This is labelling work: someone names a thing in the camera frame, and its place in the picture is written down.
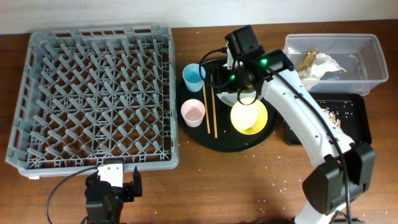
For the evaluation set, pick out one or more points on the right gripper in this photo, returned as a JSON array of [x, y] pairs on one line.
[[221, 75]]

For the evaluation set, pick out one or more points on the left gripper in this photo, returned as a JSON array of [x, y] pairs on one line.
[[130, 189]]

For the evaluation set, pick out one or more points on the yellow bowl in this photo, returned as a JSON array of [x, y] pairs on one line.
[[249, 116]]

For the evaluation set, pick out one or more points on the pink plastic cup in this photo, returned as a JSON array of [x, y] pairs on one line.
[[193, 112]]

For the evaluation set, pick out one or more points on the white napkin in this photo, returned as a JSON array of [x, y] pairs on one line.
[[320, 66]]

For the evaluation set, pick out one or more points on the food scraps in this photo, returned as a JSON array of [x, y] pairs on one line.
[[332, 116]]

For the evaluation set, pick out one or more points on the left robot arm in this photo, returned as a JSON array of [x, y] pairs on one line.
[[105, 211]]

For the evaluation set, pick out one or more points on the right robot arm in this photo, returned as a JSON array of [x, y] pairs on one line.
[[343, 168]]

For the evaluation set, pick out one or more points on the grey dishwasher rack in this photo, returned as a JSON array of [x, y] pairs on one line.
[[91, 95]]

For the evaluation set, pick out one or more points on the grey plate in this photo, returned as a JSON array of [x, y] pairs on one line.
[[231, 98]]

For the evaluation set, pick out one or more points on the blue plastic cup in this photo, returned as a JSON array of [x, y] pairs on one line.
[[193, 76]]

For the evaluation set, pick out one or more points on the round black tray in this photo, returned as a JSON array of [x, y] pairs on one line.
[[228, 139]]

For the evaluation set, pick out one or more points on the right wooden chopstick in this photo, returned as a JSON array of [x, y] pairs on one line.
[[214, 109]]

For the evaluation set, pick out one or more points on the wooden chopstick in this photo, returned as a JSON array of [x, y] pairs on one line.
[[206, 109], [214, 109]]

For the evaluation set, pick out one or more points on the left wooden chopstick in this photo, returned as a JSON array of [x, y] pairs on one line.
[[206, 109]]

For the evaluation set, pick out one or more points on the clear plastic bin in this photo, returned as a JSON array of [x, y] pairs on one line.
[[360, 54]]

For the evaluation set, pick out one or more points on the black rectangular tray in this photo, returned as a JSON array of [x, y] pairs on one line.
[[351, 110]]

